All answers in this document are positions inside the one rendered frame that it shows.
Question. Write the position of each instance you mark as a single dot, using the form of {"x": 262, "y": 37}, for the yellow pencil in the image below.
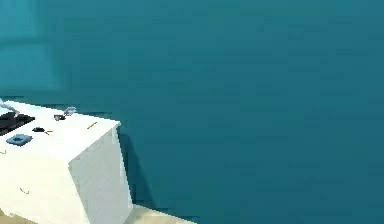
{"x": 92, "y": 125}

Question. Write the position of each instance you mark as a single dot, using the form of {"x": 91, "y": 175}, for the grey and black desk object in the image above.
{"x": 64, "y": 114}

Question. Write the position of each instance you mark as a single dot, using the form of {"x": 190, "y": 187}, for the white desk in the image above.
{"x": 53, "y": 166}

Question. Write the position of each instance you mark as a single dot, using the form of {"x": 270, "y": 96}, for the small black round object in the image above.
{"x": 38, "y": 129}

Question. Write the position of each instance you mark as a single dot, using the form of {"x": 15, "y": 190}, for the blue square box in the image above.
{"x": 19, "y": 139}

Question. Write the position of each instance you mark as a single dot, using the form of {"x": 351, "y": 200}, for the black laptop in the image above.
{"x": 10, "y": 121}

